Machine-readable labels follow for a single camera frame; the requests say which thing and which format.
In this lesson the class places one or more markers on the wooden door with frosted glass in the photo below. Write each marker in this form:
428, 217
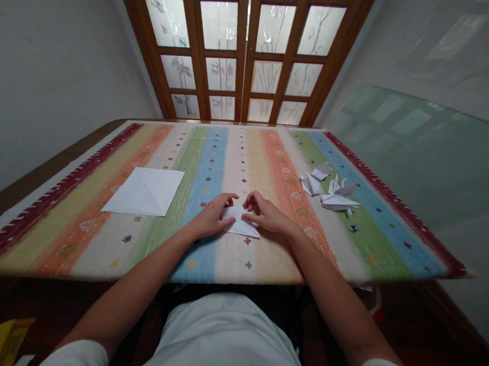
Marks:
246, 52

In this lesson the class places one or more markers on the small white paper crane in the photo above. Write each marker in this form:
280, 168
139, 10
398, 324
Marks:
322, 171

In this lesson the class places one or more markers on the clear glass pane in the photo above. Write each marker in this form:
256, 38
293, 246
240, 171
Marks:
426, 161

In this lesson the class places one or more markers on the person's left hand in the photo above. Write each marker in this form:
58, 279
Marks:
211, 217

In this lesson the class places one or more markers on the striped colourful woven mat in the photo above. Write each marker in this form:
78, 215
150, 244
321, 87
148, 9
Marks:
226, 206

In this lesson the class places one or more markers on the flat white paper sheet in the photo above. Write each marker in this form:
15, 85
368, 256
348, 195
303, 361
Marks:
144, 192

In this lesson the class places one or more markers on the large white paper crane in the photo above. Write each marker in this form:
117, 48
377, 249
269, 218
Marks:
339, 196

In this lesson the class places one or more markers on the brown wooden table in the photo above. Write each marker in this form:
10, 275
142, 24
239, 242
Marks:
447, 328

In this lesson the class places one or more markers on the person's body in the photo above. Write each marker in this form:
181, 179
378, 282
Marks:
226, 339

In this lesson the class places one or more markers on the red and white object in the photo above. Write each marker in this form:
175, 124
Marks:
377, 309

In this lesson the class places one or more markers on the white origami paper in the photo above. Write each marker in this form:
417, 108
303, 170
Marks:
242, 226

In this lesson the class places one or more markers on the white folded paper fan shape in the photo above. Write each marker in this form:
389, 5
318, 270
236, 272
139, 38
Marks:
310, 185

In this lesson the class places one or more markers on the person's right hand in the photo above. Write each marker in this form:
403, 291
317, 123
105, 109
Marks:
267, 215

